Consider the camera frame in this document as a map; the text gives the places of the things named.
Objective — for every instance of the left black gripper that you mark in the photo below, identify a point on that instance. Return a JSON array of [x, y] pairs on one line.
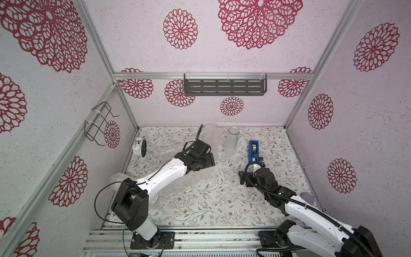
[[210, 161]]

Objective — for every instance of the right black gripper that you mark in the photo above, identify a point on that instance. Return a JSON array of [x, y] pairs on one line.
[[245, 176]]

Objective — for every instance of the clear glass vase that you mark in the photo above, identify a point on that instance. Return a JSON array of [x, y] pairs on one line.
[[231, 141]]

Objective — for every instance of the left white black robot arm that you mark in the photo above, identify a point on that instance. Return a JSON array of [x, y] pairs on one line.
[[131, 203]]

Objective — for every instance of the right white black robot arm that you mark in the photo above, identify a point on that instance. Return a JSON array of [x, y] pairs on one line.
[[326, 236]]

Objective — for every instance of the blue tape dispenser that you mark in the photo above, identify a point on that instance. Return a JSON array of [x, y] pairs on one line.
[[253, 151]]

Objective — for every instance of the grey oval sponge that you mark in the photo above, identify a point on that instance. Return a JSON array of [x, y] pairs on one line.
[[308, 197]]

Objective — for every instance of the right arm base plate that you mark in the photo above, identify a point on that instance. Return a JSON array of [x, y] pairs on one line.
[[275, 239]]

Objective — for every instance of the grey slotted wall shelf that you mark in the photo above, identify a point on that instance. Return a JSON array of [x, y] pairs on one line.
[[224, 87]]

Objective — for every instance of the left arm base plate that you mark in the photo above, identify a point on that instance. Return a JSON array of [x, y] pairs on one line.
[[162, 240]]

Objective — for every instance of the black wire wall basket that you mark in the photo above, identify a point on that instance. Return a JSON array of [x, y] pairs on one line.
[[92, 128]]

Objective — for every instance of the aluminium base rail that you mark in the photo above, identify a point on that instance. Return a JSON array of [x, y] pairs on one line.
[[186, 239]]

